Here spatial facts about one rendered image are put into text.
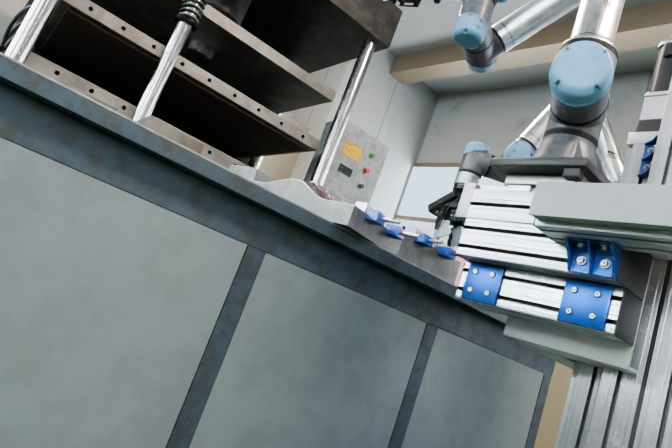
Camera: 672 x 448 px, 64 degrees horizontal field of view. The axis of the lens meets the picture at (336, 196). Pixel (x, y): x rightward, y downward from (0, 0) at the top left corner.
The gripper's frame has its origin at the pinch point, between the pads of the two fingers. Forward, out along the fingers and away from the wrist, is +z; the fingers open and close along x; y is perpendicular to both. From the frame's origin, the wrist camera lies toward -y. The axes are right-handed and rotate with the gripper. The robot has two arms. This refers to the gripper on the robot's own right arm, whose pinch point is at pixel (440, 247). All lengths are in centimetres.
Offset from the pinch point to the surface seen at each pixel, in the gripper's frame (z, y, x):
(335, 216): 9.0, 9.2, -46.9
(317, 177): -21, -72, -8
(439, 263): 5.3, 2.1, -0.7
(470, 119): -189, -227, 214
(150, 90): -20, -74, -83
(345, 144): -45, -85, 7
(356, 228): 9.9, 12.3, -41.8
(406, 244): 5.0, 2.2, -15.7
